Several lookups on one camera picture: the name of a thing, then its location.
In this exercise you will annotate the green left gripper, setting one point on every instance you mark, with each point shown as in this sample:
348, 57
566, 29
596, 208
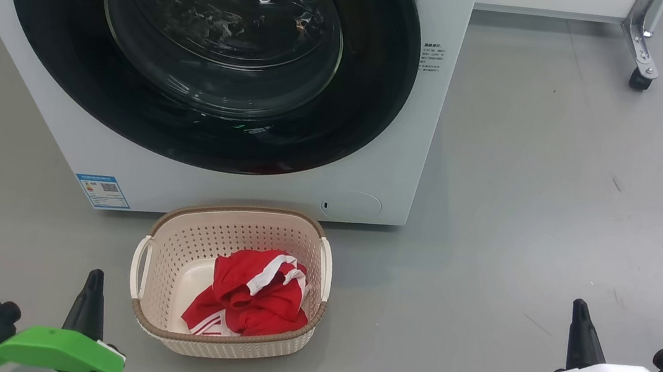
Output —
57, 351

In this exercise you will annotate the red garment with white stripes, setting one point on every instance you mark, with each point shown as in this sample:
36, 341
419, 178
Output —
256, 302

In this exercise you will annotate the round black glass washer door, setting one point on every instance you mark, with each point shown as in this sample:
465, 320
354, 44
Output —
59, 55

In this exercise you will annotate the cream perforated laundry basket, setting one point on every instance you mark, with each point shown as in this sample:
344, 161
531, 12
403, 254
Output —
187, 244

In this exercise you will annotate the white front-load washing machine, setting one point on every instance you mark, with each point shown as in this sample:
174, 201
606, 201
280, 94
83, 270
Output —
33, 121

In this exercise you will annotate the blue energy label sticker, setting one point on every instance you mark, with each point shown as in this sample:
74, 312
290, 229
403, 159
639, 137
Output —
103, 192

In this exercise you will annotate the small printed text label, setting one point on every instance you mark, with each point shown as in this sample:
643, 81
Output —
431, 57

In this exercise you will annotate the metal frame leg with caster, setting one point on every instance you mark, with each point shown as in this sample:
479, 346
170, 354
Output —
642, 46

